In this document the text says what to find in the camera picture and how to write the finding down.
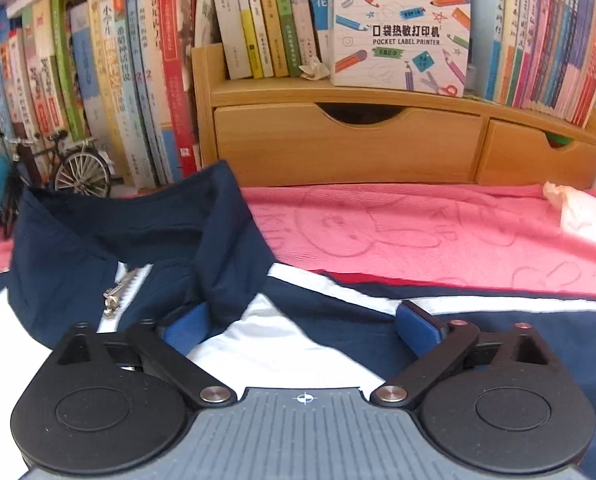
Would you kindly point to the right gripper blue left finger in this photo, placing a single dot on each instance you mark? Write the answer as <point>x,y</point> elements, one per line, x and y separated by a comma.
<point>164,348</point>

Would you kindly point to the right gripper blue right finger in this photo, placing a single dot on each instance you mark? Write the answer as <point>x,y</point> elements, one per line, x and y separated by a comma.
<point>440,348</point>

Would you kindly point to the white and navy jacket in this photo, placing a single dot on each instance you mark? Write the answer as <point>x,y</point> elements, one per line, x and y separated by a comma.
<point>77,403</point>

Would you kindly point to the pink rabbit print towel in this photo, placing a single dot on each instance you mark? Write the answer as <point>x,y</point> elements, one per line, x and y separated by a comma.
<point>382,240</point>

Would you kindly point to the crumpled white tissue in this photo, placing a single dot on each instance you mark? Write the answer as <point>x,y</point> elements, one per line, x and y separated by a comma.
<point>577,210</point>

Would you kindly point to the miniature bicycle model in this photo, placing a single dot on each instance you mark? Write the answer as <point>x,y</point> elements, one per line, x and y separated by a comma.
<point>78,169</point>

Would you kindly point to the wooden desk drawer organizer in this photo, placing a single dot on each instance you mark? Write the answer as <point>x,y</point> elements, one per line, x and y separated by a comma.
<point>291,131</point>

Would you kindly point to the row of upright books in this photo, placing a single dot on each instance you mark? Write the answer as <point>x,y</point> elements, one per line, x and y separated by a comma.
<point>121,71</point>

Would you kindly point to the pocket label printer box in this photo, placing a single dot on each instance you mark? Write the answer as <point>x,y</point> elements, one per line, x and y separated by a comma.
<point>407,45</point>

